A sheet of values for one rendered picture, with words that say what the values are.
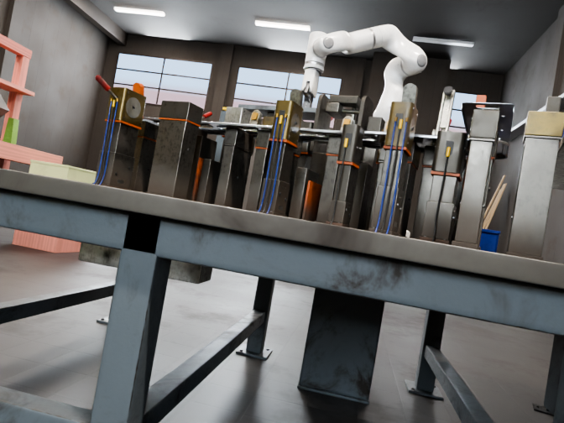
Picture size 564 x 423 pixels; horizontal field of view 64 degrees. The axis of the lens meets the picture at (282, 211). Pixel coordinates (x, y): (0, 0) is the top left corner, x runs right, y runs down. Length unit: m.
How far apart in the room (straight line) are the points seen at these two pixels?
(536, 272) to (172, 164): 1.12
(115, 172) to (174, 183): 0.26
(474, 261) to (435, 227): 0.36
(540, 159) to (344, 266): 0.61
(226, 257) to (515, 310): 0.52
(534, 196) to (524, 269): 0.43
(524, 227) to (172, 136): 1.08
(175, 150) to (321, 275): 0.86
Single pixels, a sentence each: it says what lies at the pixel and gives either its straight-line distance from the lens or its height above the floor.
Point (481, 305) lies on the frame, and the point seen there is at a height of 0.61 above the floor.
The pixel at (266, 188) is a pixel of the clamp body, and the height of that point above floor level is 0.78.
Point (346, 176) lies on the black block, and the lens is 1.28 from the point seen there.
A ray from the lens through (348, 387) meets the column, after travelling 2.07.
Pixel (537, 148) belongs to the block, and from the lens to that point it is 1.26.
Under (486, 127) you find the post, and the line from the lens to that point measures 1.03.
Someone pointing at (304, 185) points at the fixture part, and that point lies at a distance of 1.45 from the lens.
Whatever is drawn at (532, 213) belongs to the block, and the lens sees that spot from 1.24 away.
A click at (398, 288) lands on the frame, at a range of 0.85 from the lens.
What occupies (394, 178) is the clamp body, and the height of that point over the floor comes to 0.85.
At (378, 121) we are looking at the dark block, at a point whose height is 1.10.
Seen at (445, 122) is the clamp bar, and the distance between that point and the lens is 1.61.
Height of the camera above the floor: 0.69
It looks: 1 degrees up
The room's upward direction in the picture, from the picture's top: 10 degrees clockwise
